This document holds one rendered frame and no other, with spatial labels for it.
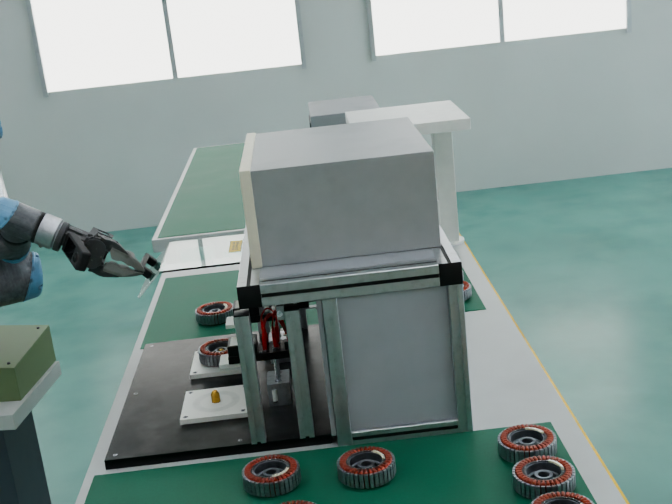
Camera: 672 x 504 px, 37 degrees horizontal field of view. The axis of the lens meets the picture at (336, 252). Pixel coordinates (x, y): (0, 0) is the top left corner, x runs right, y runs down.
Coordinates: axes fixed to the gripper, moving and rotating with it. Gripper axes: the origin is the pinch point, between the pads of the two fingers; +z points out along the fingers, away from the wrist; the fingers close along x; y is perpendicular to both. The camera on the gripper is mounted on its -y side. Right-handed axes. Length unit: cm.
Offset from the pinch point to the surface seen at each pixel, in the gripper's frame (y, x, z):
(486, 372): -10, -12, 83
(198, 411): -21.0, 17.7, 24.0
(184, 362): 11.2, 21.9, 18.9
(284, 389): -20.4, 5.7, 39.5
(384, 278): -39, -31, 45
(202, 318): 41, 20, 20
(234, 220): 155, 20, 24
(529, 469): -61, -14, 80
